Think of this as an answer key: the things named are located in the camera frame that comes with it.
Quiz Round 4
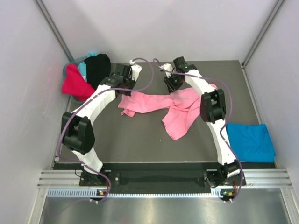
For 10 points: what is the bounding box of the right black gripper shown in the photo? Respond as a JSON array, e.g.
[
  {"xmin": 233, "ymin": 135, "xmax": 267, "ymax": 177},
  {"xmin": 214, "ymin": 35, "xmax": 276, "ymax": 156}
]
[{"xmin": 163, "ymin": 72, "xmax": 183, "ymax": 94}]

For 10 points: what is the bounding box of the pink t shirt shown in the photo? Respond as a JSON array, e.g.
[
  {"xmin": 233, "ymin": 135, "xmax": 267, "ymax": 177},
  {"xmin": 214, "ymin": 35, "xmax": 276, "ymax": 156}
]
[{"xmin": 118, "ymin": 87, "xmax": 201, "ymax": 140}]

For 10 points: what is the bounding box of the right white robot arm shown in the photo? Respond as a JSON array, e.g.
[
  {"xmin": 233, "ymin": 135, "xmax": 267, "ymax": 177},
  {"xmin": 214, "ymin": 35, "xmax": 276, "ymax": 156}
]
[{"xmin": 159, "ymin": 56, "xmax": 242, "ymax": 188}]

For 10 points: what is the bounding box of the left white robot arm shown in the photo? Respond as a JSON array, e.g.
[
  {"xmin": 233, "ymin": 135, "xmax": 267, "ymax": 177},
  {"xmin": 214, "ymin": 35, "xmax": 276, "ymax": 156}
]
[{"xmin": 61, "ymin": 62, "xmax": 142, "ymax": 186}]

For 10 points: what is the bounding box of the black t shirt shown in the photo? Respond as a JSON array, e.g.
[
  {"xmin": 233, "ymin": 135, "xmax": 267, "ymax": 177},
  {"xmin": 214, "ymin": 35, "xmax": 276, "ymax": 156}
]
[{"xmin": 84, "ymin": 54, "xmax": 111, "ymax": 90}]

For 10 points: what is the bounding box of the light blue t shirt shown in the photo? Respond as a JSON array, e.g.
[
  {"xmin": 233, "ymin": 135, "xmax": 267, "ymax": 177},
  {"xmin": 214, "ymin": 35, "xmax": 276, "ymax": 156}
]
[{"xmin": 78, "ymin": 52, "xmax": 97, "ymax": 81}]

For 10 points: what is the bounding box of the red t shirt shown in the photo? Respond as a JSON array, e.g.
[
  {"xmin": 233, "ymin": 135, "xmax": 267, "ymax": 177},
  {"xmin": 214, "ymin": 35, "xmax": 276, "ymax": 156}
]
[{"xmin": 61, "ymin": 63, "xmax": 95, "ymax": 102}]

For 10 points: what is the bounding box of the blue plastic basket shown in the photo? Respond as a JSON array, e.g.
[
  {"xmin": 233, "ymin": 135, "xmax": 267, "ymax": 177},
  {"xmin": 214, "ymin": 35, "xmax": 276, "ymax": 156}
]
[{"xmin": 63, "ymin": 57, "xmax": 87, "ymax": 102}]

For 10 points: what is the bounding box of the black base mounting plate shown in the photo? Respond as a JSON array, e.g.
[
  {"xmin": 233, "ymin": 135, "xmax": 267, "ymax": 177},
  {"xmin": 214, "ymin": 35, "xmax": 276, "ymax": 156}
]
[{"xmin": 78, "ymin": 169, "xmax": 247, "ymax": 188}]

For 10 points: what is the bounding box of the folded blue t shirt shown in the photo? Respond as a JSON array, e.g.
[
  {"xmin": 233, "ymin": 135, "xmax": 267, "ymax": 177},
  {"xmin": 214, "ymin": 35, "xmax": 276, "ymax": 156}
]
[{"xmin": 226, "ymin": 123, "xmax": 276, "ymax": 163}]

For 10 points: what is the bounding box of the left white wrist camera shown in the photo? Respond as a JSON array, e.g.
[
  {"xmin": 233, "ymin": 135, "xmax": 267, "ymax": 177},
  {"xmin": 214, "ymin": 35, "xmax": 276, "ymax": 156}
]
[{"xmin": 129, "ymin": 60, "xmax": 142, "ymax": 82}]

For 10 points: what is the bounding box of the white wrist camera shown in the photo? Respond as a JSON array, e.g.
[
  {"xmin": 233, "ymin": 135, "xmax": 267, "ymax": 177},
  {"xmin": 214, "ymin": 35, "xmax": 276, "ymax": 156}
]
[
  {"xmin": 129, "ymin": 60, "xmax": 142, "ymax": 82},
  {"xmin": 160, "ymin": 63, "xmax": 173, "ymax": 78}
]

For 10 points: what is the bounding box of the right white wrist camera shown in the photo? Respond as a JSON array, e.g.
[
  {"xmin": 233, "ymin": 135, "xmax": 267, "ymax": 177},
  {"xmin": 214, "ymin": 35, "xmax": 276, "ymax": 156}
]
[{"xmin": 160, "ymin": 63, "xmax": 173, "ymax": 78}]

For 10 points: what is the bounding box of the left aluminium corner post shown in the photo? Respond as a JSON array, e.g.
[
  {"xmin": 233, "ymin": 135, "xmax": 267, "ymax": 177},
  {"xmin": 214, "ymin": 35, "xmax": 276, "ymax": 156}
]
[{"xmin": 33, "ymin": 0, "xmax": 73, "ymax": 61}]

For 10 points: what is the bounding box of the aluminium corner post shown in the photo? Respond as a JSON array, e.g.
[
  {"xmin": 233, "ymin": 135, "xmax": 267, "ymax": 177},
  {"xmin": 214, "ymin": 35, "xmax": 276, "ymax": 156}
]
[
  {"xmin": 33, "ymin": 0, "xmax": 73, "ymax": 61},
  {"xmin": 241, "ymin": 0, "xmax": 286, "ymax": 69}
]

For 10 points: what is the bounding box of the aluminium front rail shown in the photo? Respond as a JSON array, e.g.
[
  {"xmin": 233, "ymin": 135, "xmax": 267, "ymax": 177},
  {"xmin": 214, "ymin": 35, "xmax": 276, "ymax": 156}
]
[{"xmin": 38, "ymin": 169, "xmax": 292, "ymax": 188}]

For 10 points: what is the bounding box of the right aluminium corner post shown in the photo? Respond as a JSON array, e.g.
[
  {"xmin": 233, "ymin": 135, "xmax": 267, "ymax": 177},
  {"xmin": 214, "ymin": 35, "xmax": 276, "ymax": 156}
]
[{"xmin": 241, "ymin": 0, "xmax": 286, "ymax": 69}]

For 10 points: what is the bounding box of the slotted grey cable duct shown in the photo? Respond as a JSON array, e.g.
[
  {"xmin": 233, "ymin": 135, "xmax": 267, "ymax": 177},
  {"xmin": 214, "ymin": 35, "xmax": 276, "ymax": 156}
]
[{"xmin": 47, "ymin": 189, "xmax": 233, "ymax": 198}]

